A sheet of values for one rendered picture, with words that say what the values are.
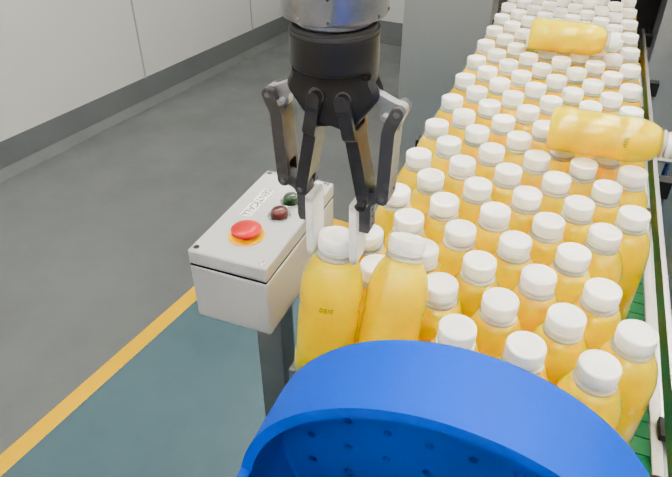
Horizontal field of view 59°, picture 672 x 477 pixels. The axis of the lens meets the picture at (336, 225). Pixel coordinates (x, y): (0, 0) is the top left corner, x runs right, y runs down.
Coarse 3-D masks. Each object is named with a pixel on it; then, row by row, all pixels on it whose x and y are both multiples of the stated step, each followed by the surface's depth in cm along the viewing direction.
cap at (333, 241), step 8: (320, 232) 61; (328, 232) 61; (336, 232) 61; (344, 232) 62; (320, 240) 60; (328, 240) 60; (336, 240) 60; (344, 240) 60; (320, 248) 61; (328, 248) 60; (336, 248) 60; (344, 248) 60; (328, 256) 60; (336, 256) 60; (344, 256) 60
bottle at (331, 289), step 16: (320, 256) 61; (304, 272) 63; (320, 272) 61; (336, 272) 60; (352, 272) 61; (304, 288) 62; (320, 288) 61; (336, 288) 61; (352, 288) 61; (304, 304) 63; (320, 304) 61; (336, 304) 61; (352, 304) 62; (304, 320) 64; (320, 320) 62; (336, 320) 62; (352, 320) 64; (304, 336) 64; (320, 336) 63; (336, 336) 63; (352, 336) 65; (304, 352) 65; (320, 352) 64
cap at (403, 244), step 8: (400, 232) 65; (392, 240) 63; (400, 240) 62; (408, 240) 62; (416, 240) 63; (424, 240) 63; (392, 248) 63; (400, 248) 62; (408, 248) 62; (416, 248) 62; (424, 248) 63; (408, 256) 62; (416, 256) 63
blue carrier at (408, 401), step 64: (320, 384) 38; (384, 384) 36; (448, 384) 35; (512, 384) 35; (256, 448) 41; (320, 448) 48; (384, 448) 44; (448, 448) 42; (512, 448) 32; (576, 448) 33
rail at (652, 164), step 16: (640, 48) 171; (656, 160) 111; (656, 176) 106; (656, 192) 101; (656, 208) 97; (656, 224) 94; (656, 240) 92; (656, 256) 89; (656, 272) 87; (656, 288) 85
